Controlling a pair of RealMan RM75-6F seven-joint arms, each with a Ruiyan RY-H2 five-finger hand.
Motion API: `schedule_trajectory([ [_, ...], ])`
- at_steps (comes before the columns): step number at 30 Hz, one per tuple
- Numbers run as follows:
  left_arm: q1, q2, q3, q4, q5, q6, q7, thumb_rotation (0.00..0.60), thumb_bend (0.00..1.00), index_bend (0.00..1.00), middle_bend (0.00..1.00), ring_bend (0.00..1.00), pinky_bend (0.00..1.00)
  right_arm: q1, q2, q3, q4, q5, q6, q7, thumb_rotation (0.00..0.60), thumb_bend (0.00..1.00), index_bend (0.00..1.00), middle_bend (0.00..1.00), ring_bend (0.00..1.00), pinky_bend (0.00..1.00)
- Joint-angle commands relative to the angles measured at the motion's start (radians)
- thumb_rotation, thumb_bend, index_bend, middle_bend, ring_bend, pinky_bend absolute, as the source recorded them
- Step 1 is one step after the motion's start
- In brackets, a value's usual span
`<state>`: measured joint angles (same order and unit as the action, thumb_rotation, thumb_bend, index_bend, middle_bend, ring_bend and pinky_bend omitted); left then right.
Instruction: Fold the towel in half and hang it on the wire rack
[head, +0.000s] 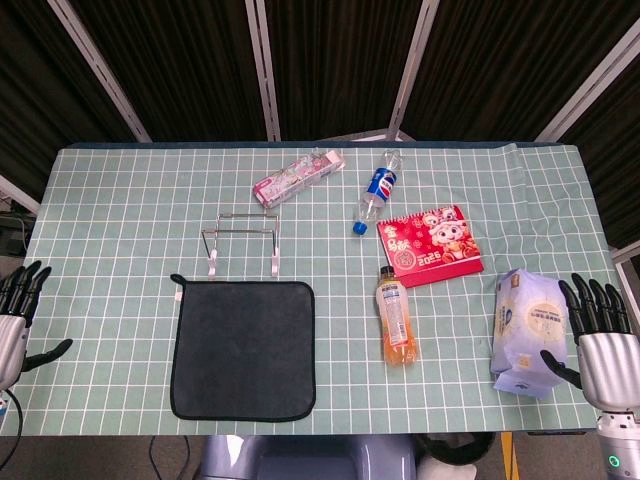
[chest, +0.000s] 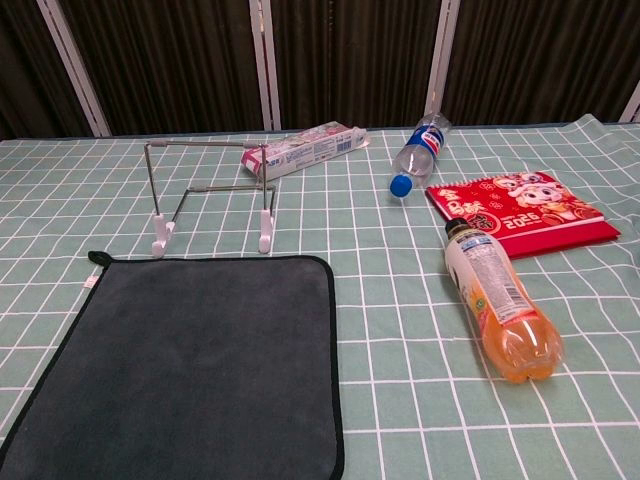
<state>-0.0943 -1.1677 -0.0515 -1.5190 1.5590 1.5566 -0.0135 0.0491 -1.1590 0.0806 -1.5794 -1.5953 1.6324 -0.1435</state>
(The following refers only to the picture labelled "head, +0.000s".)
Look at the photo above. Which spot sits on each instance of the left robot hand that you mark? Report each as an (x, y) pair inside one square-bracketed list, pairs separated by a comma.
[(12, 330)]

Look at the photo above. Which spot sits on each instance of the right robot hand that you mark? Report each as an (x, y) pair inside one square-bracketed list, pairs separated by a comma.
[(607, 365)]

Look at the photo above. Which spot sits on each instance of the dark blue cloth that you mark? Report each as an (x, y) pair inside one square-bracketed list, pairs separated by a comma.
[(245, 350)]

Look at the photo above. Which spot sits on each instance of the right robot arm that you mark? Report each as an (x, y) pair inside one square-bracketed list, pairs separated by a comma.
[(620, 445)]

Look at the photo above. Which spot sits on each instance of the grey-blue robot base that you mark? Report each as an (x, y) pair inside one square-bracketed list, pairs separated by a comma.
[(310, 457)]

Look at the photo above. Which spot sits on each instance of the pale blue tissue pack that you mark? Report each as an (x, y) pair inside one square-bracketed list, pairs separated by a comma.
[(525, 325)]

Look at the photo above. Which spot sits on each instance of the dark floor equipment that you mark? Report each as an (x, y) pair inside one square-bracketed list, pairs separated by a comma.
[(12, 225)]

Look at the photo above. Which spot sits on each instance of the green checked tablecloth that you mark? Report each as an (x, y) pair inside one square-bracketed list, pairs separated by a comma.
[(125, 250)]

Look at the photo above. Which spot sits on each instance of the black round bin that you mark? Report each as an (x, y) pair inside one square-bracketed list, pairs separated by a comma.
[(452, 445)]

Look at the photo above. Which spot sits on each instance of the red desk calendar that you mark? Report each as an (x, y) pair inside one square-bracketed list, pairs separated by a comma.
[(430, 245)]

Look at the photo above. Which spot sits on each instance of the orange juice bottle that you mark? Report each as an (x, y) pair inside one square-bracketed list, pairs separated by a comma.
[(396, 320)]

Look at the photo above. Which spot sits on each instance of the clear Pepsi bottle blue cap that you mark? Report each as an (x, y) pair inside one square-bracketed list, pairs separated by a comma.
[(379, 187)]

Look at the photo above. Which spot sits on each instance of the pink toothpaste box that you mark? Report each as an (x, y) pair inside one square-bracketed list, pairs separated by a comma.
[(295, 179)]

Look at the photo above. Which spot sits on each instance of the yellow post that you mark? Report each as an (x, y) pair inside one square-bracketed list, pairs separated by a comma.
[(508, 455)]

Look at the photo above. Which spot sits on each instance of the white partition frame post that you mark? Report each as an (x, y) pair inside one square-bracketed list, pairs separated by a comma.
[(100, 70), (412, 70), (590, 80), (265, 75)]

